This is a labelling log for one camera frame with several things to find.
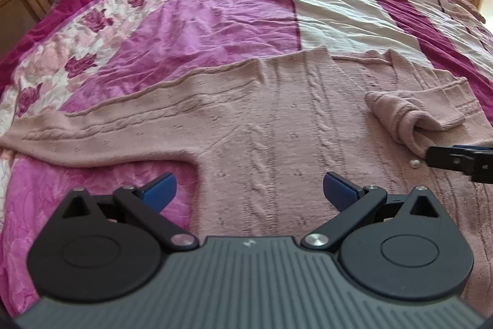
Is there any pink and white striped bedspread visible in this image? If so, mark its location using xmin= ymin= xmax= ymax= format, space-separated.
xmin=1 ymin=0 xmax=492 ymax=316

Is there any pink cable knit cardigan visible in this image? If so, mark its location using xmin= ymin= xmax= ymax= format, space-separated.
xmin=1 ymin=47 xmax=492 ymax=315

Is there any white pearl button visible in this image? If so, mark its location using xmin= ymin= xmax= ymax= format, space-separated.
xmin=409 ymin=159 xmax=421 ymax=169

